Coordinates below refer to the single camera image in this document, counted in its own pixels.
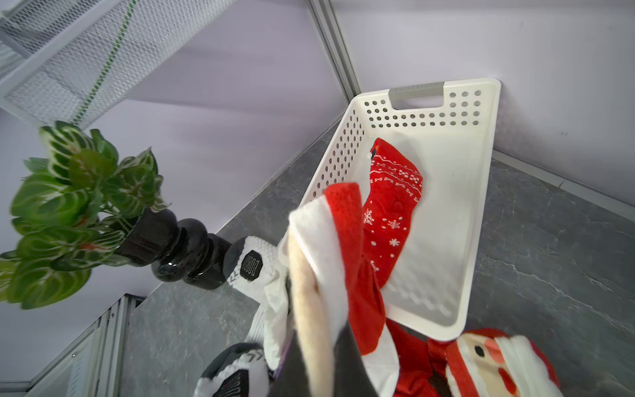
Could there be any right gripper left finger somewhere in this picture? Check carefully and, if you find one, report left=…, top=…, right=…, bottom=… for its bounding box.
left=268, top=332, right=308, bottom=397

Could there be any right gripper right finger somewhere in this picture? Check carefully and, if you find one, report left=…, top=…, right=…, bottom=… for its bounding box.
left=334, top=323, right=377, bottom=397

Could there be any red white striped sock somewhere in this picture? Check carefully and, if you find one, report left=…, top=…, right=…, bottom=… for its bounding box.
left=388, top=320, right=562, bottom=396

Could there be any santa face red sock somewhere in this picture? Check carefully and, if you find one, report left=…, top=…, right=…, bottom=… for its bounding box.
left=287, top=183, right=400, bottom=396

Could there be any red snowflake sock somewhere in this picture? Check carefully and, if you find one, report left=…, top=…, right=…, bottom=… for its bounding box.
left=363, top=138, right=423, bottom=288

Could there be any white plastic basket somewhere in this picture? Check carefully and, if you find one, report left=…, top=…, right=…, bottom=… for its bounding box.
left=303, top=78, right=501, bottom=341

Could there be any white sock black pattern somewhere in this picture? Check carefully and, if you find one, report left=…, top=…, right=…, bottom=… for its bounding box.
left=193, top=236, right=290, bottom=396

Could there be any green potted plant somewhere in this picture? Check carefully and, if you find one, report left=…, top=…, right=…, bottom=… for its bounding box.
left=1, top=121, right=229, bottom=310

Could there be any artificial pink tulip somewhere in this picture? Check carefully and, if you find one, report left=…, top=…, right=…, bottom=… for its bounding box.
left=72, top=0, right=138, bottom=126

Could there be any white mesh wall box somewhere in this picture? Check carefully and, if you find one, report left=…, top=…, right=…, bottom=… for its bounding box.
left=1, top=0, right=232, bottom=128

